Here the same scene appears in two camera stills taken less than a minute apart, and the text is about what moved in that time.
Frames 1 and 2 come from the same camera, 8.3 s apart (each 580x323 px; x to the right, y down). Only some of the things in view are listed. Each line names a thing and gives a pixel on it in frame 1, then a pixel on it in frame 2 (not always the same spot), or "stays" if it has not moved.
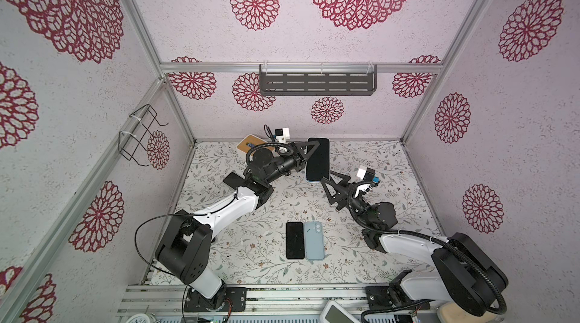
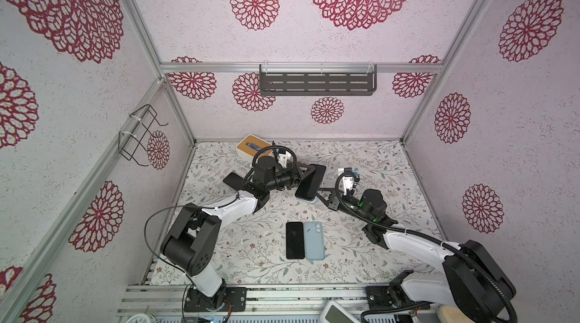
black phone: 318,164 -> 309,187
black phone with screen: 294,241 stays
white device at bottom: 334,313 stays
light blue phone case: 314,240 stays
